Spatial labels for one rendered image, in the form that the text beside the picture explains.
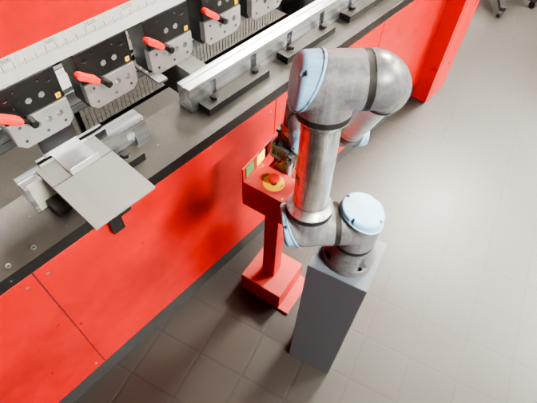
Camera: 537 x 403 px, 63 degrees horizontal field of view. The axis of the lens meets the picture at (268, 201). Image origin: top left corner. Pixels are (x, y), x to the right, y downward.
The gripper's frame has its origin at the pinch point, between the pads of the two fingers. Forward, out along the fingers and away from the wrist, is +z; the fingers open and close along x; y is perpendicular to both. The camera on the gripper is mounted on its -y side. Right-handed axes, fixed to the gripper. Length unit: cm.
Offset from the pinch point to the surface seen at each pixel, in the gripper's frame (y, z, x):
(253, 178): 7.4, -4.3, 11.9
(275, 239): -3.3, 30.2, 8.1
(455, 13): -10, 11, -161
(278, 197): -3.5, -5.2, 14.0
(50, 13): 45, -60, 40
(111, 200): 24, -25, 53
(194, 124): 32.8, -11.7, 10.4
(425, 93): -16, 65, -161
